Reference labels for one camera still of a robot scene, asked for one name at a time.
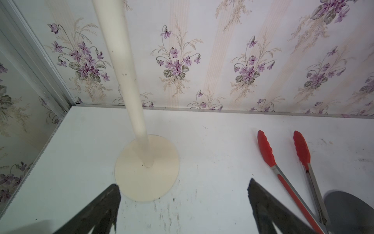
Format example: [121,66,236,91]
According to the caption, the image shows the cream utensil rack stand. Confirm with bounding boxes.
[93,1,180,202]

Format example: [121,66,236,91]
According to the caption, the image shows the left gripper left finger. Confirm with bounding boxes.
[55,184,121,234]

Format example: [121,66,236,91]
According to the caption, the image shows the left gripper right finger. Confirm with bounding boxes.
[247,178,315,234]

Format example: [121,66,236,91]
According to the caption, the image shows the red tipped steel tongs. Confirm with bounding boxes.
[257,130,332,234]

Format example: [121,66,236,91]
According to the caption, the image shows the dark grey utensil rack stand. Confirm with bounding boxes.
[324,191,374,234]

